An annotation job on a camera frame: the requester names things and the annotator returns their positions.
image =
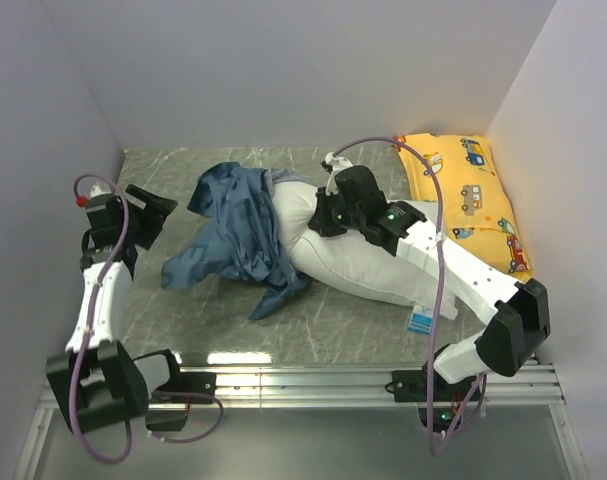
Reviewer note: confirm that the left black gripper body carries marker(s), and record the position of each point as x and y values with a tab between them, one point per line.
121	206

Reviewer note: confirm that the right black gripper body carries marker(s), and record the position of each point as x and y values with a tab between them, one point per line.
336	218

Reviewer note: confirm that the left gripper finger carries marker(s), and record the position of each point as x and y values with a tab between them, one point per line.
153	206
144	230

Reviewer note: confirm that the white pillow insert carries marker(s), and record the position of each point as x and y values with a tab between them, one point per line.
346	262

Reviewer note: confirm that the blue cartoon print pillowcase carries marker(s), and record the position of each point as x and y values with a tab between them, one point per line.
241	239

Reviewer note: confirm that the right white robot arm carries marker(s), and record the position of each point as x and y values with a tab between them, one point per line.
515	315

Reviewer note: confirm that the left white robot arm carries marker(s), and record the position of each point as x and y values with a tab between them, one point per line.
95	381

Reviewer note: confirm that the yellow car print pillow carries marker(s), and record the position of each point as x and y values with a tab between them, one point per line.
477	212

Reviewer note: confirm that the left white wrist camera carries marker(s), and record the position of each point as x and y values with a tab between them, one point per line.
98	199

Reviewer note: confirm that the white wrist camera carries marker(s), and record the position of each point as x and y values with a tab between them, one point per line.
333	164
98	199

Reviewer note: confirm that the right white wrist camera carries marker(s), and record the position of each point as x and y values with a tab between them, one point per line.
333	164

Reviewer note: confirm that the aluminium mounting rail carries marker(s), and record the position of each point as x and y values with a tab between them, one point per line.
266	386

